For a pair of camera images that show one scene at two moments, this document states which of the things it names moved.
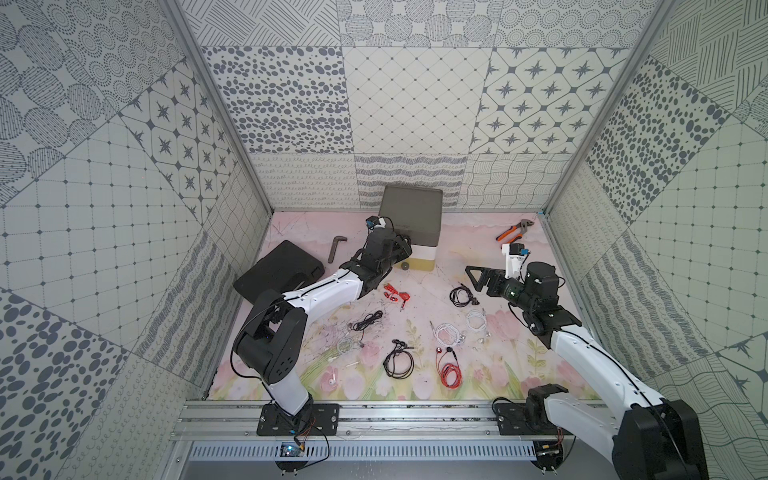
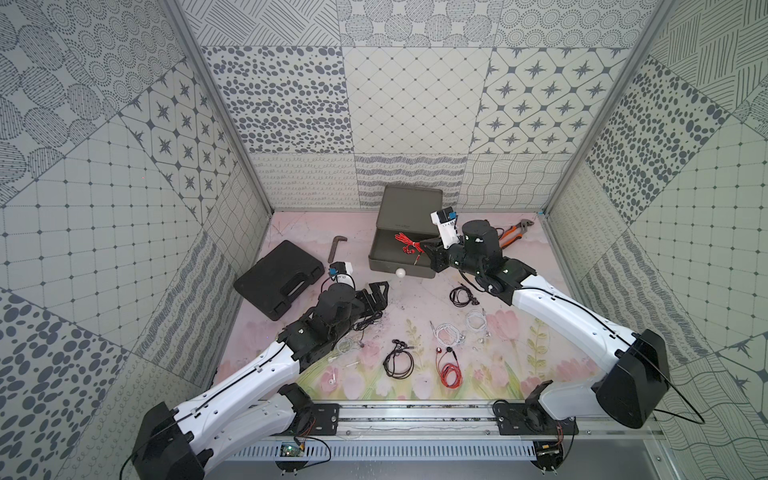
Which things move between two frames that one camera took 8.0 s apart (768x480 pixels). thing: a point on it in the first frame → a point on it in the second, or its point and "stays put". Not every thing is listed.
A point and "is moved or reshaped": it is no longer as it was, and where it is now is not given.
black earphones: x=453 y=295 stays put
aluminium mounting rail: x=239 y=421 stays put
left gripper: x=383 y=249 → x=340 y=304
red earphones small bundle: x=403 y=295 is moved or reshaped
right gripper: x=487 y=273 → x=436 y=252
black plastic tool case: x=285 y=268 stays put
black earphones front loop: x=399 y=363 stays put
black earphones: x=369 y=319 stays put
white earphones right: x=477 y=321 stays put
